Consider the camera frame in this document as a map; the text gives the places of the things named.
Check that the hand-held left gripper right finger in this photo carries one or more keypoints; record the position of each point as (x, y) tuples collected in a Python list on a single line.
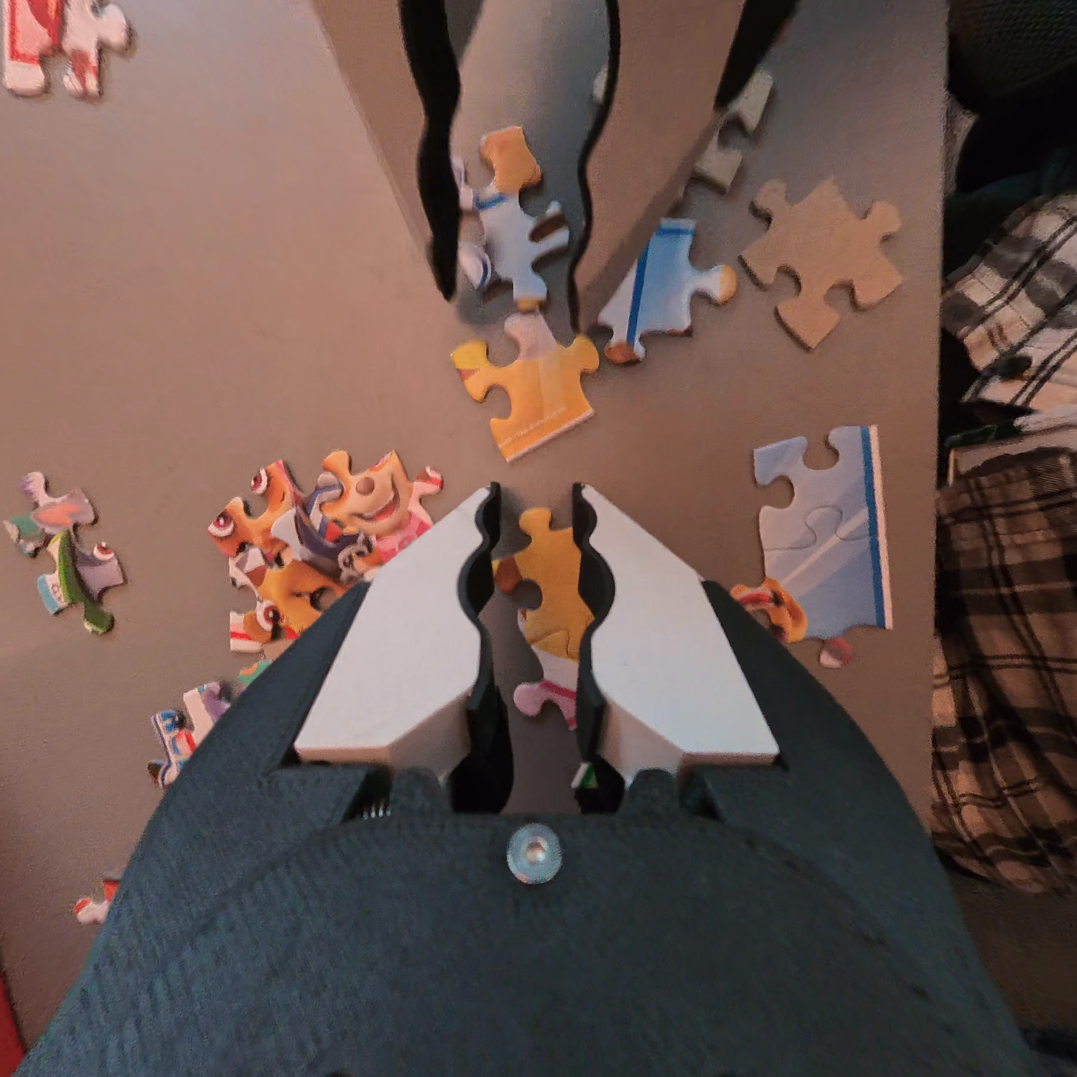
[(673, 656)]

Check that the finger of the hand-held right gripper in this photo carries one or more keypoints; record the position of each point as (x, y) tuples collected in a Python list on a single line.
[(370, 67), (665, 84)]

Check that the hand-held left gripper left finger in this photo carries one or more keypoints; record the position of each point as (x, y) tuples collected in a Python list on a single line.
[(387, 656)]

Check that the pile of puzzle pieces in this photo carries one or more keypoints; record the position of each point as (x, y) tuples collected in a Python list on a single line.
[(336, 538)]

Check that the yellow pink corner puzzle piece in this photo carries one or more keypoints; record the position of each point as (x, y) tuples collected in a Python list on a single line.
[(547, 694)]

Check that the blue white red-striped puzzle piece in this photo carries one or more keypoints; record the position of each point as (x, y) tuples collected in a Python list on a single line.
[(665, 290)]

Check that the white puzzle piece orange knob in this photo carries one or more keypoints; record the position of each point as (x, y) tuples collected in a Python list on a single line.
[(513, 235)]

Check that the brown cardboard puzzle piece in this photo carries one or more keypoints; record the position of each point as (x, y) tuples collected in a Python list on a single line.
[(820, 261)]

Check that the grey desk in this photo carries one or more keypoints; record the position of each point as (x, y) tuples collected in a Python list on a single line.
[(210, 294)]

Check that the grey cardboard puzzle piece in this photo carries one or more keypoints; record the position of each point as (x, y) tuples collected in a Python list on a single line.
[(732, 143)]

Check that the blue sky puzzle section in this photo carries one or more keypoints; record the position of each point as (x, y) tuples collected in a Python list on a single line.
[(833, 538)]

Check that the green purple joined puzzle pieces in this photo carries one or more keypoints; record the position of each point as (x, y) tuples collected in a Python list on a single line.
[(76, 572)]

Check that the plaid clothing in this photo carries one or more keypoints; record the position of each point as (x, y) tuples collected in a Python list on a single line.
[(1010, 673)]

